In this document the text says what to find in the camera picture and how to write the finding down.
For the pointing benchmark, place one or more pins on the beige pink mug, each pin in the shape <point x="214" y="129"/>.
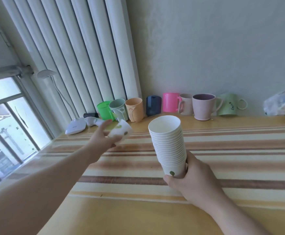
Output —
<point x="186" y="104"/>

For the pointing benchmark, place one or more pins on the striped tablecloth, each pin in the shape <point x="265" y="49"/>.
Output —
<point x="162" y="163"/>

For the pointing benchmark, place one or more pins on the window frame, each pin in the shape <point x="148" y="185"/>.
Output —
<point x="7" y="100"/>

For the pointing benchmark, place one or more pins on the white desk lamp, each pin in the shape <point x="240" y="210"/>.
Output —
<point x="69" y="112"/>

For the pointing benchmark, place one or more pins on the dark blue cup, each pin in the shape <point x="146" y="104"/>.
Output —
<point x="153" y="105"/>

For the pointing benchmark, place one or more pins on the single white paper cup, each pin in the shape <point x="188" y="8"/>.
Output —
<point x="120" y="131"/>

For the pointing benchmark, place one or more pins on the person's right hand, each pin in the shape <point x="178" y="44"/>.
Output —
<point x="196" y="181"/>

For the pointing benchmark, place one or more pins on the person's left forearm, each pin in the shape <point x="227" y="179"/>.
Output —
<point x="32" y="190"/>

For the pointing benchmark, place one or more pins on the person's right thumb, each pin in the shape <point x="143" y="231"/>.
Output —
<point x="171" y="181"/>

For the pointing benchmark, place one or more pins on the light green mug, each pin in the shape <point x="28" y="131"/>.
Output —
<point x="230" y="105"/>

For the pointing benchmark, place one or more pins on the pink mug purple inside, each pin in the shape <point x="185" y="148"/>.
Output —
<point x="203" y="107"/>

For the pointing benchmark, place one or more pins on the white vertical blinds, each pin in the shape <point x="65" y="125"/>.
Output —
<point x="78" y="53"/>

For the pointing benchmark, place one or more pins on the orange plastic cup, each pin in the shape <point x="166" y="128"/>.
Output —
<point x="134" y="109"/>

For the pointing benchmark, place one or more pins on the bright green plastic cup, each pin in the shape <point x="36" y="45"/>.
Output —
<point x="105" y="110"/>

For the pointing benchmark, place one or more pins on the person's left thumb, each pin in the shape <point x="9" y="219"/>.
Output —
<point x="106" y="126"/>

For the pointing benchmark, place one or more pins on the stack of white paper cups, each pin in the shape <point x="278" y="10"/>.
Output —
<point x="168" y="146"/>

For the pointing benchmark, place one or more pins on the hot pink plastic cup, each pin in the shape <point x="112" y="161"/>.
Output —
<point x="170" y="102"/>

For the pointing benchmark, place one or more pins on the white grey hair dryer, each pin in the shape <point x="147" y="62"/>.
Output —
<point x="94" y="121"/>

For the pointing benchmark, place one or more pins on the person's right forearm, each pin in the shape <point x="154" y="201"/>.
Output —
<point x="233" y="215"/>

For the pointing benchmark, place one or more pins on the person's left hand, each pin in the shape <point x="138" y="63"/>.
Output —
<point x="98" y="143"/>

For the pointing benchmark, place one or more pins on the crumpled plastic bag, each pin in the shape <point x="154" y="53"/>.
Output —
<point x="282" y="102"/>

